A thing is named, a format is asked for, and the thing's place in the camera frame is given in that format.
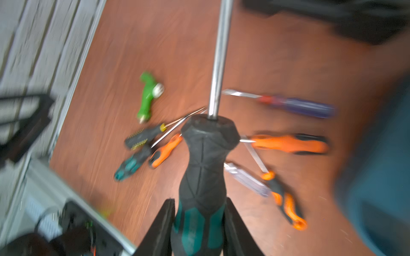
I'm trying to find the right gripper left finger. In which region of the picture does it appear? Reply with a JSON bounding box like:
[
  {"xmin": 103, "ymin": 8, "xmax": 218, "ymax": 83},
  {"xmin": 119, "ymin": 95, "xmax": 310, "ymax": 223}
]
[{"xmin": 133, "ymin": 198, "xmax": 175, "ymax": 256}]

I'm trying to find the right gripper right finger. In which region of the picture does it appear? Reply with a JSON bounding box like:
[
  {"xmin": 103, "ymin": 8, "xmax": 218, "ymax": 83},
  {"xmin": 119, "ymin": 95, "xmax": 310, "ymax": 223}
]
[{"xmin": 223, "ymin": 198, "xmax": 264, "ymax": 256}]

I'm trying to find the green black screwdriver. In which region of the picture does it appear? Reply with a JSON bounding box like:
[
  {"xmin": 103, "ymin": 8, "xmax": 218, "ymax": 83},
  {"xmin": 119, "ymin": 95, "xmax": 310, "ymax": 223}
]
[
  {"xmin": 114, "ymin": 112, "xmax": 193, "ymax": 181},
  {"xmin": 171, "ymin": 1, "xmax": 239, "ymax": 256}
]

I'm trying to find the clear handle screwdriver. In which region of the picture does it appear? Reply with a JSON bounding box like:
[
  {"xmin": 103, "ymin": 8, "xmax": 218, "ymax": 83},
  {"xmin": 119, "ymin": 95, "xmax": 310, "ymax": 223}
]
[{"xmin": 224, "ymin": 162, "xmax": 271, "ymax": 197}]

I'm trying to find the orange black curved screwdriver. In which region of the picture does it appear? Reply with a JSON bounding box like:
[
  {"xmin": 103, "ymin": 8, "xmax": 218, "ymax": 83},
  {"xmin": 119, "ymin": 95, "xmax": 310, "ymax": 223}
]
[{"xmin": 245, "ymin": 143, "xmax": 307, "ymax": 230}]

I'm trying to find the orange slim screwdriver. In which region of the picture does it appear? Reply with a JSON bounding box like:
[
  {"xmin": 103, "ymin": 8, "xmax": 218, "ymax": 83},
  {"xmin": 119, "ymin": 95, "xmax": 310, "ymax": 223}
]
[{"xmin": 148, "ymin": 107, "xmax": 206, "ymax": 169}]

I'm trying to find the black yellow screwdriver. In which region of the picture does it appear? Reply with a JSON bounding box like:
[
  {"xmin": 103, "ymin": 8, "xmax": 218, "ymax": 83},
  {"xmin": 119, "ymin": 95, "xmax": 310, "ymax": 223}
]
[{"xmin": 124, "ymin": 114, "xmax": 191, "ymax": 150}]

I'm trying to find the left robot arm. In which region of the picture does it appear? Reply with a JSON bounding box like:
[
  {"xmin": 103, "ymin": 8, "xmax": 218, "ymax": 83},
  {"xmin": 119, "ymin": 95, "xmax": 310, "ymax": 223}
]
[{"xmin": 1, "ymin": 93, "xmax": 54, "ymax": 169}]

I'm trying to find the orange black long screwdriver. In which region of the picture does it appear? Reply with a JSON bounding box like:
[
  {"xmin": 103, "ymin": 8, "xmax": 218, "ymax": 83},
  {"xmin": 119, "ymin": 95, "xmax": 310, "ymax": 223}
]
[{"xmin": 240, "ymin": 133, "xmax": 330, "ymax": 155}]

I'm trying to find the teal storage box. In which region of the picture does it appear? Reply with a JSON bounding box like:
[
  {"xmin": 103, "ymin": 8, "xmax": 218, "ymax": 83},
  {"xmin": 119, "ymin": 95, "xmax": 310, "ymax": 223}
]
[{"xmin": 334, "ymin": 77, "xmax": 410, "ymax": 256}]

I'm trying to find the blue red screwdriver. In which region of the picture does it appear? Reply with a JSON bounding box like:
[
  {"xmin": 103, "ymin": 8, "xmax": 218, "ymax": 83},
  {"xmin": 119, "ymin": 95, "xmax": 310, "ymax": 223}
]
[{"xmin": 222, "ymin": 89, "xmax": 335, "ymax": 118}]

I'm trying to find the green pipe fitting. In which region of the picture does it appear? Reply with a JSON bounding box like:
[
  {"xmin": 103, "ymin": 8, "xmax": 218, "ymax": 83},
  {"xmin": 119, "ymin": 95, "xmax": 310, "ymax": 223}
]
[{"xmin": 137, "ymin": 71, "xmax": 164, "ymax": 124}]

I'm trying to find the black plastic tool case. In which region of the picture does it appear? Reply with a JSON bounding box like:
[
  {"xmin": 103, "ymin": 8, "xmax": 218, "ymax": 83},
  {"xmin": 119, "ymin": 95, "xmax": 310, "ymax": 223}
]
[{"xmin": 243, "ymin": 0, "xmax": 410, "ymax": 45}]

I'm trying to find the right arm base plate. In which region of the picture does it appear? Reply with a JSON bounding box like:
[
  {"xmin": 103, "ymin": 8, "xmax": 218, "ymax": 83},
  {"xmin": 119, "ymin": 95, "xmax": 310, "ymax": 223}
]
[{"xmin": 1, "ymin": 201, "xmax": 125, "ymax": 256}]

